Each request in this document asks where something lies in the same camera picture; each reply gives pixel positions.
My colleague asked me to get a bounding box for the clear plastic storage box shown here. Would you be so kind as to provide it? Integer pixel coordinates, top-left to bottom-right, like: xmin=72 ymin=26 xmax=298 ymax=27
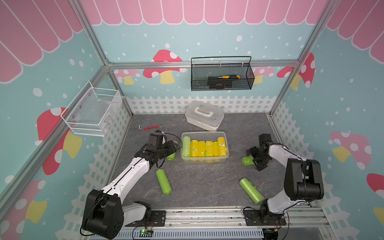
xmin=180 ymin=132 xmax=230 ymax=164

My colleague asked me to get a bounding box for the light green roll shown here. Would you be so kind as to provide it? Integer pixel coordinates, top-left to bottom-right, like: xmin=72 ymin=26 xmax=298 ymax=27
xmin=182 ymin=136 xmax=191 ymax=158

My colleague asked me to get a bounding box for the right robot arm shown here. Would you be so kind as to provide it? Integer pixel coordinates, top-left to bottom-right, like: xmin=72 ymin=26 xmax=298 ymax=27
xmin=246 ymin=134 xmax=325 ymax=219

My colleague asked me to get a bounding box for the small circuit board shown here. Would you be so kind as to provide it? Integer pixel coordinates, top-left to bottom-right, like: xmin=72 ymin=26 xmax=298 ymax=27
xmin=139 ymin=229 xmax=154 ymax=238

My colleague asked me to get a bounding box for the white wire basket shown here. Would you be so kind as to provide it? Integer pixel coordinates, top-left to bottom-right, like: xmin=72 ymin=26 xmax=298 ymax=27
xmin=61 ymin=82 xmax=123 ymax=137

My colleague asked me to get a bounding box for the yellow roll with blue label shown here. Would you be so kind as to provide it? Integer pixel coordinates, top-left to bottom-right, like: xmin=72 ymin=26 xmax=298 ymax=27
xmin=214 ymin=142 xmax=219 ymax=157

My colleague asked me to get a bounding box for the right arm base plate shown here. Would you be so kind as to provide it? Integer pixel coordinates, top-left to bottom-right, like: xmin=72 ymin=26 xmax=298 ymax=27
xmin=243 ymin=208 xmax=287 ymax=228

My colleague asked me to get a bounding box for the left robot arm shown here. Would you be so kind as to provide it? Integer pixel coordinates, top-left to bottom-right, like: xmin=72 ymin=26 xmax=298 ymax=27
xmin=80 ymin=131 xmax=183 ymax=240

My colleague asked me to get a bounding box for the black tool in basket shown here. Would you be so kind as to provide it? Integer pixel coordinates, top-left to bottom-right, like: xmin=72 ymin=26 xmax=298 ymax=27
xmin=207 ymin=77 xmax=233 ymax=90

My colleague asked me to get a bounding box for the black wire mesh basket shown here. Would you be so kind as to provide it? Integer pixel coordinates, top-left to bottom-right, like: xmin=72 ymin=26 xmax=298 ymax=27
xmin=191 ymin=56 xmax=255 ymax=91

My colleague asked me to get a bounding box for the red handled hex key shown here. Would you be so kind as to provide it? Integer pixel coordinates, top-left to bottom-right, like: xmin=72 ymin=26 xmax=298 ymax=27
xmin=139 ymin=125 xmax=163 ymax=131

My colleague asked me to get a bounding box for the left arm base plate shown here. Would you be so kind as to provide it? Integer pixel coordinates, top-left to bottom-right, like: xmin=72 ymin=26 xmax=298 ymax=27
xmin=126 ymin=211 xmax=167 ymax=227

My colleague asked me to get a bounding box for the white lidded case with handle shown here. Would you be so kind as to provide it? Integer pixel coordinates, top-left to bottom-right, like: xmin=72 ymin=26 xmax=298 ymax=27
xmin=185 ymin=100 xmax=224 ymax=132

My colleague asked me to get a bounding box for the yellow black screwdriver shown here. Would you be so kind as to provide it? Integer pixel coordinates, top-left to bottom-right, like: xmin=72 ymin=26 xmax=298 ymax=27
xmin=216 ymin=75 xmax=241 ymax=79

